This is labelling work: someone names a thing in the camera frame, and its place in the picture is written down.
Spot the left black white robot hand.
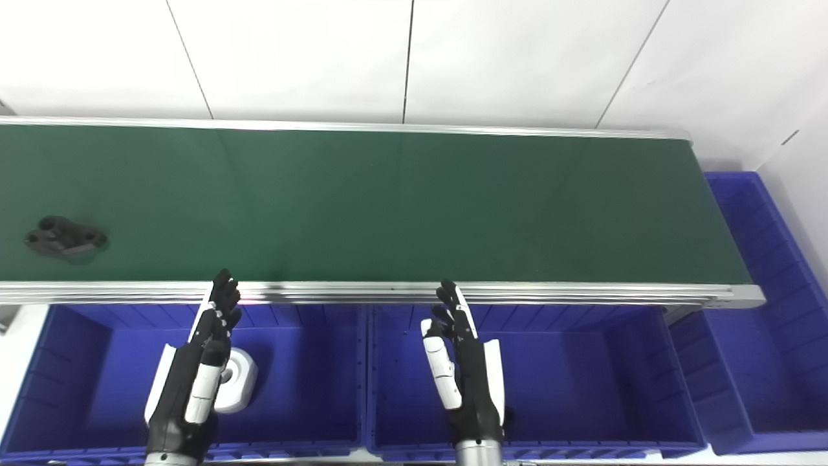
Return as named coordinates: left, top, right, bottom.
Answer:
left=144, top=269, right=243, bottom=457

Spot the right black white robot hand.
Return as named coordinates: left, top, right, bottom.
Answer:
left=420, top=280, right=507, bottom=447

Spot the black bracket part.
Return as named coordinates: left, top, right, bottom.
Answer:
left=24, top=216, right=109, bottom=258

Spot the white round part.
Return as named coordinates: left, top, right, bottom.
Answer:
left=213, top=348, right=259, bottom=414

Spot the blue plastic bin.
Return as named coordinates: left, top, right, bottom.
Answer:
left=670, top=172, right=828, bottom=455
left=0, top=304, right=367, bottom=465
left=365, top=304, right=707, bottom=461

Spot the green conveyor belt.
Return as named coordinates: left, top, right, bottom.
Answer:
left=0, top=116, right=767, bottom=310
left=0, top=123, right=754, bottom=285

